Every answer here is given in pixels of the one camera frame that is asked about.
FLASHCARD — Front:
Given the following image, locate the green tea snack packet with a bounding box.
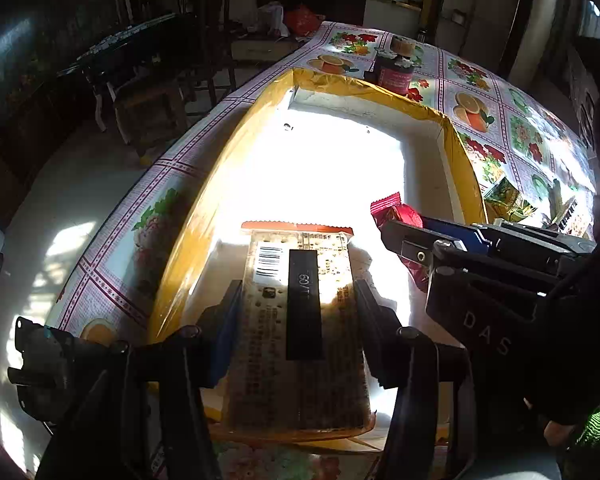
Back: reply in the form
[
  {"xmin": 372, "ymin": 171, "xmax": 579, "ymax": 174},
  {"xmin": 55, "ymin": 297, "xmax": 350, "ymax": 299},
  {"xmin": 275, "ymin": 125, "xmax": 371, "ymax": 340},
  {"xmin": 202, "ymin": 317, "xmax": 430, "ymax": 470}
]
[{"xmin": 483, "ymin": 177, "xmax": 536, "ymax": 223}]

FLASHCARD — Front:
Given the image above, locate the red snack packet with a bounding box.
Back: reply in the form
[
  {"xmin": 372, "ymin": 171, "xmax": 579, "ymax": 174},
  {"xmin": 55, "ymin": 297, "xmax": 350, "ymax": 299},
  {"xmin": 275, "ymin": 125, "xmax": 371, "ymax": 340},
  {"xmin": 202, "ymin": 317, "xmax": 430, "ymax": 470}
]
[{"xmin": 370, "ymin": 192, "xmax": 429, "ymax": 292}]

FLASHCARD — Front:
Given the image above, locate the long orange cracker pack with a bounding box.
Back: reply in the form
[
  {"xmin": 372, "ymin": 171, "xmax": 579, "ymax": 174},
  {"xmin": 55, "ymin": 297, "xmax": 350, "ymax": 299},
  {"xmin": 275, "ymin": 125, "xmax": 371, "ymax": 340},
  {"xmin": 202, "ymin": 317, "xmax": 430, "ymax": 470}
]
[{"xmin": 221, "ymin": 221, "xmax": 375, "ymax": 442}]

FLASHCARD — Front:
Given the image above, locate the floral fruit-print tablecloth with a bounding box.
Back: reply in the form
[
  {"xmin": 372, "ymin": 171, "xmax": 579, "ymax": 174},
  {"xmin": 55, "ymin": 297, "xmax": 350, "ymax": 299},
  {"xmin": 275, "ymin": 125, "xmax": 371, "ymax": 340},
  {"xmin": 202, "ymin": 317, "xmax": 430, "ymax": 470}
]
[{"xmin": 42, "ymin": 23, "xmax": 593, "ymax": 479}]

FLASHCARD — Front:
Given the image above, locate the yellow cardboard box tray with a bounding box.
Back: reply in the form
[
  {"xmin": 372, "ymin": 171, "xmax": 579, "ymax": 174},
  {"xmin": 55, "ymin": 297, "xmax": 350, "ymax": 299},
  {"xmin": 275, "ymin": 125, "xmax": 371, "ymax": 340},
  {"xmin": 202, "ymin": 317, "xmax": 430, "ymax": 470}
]
[{"xmin": 147, "ymin": 66, "xmax": 489, "ymax": 456}]

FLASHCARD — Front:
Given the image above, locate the small grey electric motor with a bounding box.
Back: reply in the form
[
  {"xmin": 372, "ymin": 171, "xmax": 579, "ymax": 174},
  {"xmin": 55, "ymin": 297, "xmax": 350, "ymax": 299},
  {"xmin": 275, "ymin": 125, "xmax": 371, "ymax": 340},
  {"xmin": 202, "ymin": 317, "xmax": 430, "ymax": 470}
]
[{"xmin": 7, "ymin": 316, "xmax": 114, "ymax": 425}]

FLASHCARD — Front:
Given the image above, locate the dark jar with pink label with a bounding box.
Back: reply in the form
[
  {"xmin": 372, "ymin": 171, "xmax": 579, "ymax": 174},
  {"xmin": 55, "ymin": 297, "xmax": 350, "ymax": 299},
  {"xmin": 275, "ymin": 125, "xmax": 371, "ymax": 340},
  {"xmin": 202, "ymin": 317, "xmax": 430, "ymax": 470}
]
[{"xmin": 374, "ymin": 36, "xmax": 415, "ymax": 96}]

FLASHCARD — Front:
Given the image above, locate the dark wooden chair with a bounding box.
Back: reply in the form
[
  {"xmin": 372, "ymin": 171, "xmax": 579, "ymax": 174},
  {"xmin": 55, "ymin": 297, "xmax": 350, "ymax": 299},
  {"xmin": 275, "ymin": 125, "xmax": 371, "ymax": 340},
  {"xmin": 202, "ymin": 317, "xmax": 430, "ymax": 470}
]
[{"xmin": 82, "ymin": 53, "xmax": 188, "ymax": 162}]

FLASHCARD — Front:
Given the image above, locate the red plastic bag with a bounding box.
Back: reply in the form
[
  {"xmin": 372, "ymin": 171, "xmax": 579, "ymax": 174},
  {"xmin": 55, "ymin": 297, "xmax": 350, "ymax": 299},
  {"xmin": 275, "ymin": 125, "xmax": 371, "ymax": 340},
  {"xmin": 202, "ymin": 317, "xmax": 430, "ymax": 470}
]
[{"xmin": 284, "ymin": 6, "xmax": 325, "ymax": 38}]

